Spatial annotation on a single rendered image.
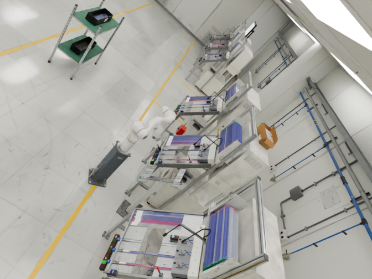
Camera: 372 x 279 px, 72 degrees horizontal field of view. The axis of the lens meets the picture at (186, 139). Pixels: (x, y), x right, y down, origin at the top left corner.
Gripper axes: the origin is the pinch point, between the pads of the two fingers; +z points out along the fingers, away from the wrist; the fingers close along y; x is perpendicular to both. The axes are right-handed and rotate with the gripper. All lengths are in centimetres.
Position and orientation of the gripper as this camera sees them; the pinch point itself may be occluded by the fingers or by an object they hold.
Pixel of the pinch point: (159, 148)
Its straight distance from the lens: 357.2
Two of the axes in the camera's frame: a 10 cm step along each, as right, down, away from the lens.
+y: -1.8, 5.3, -8.3
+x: 9.8, 0.0, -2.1
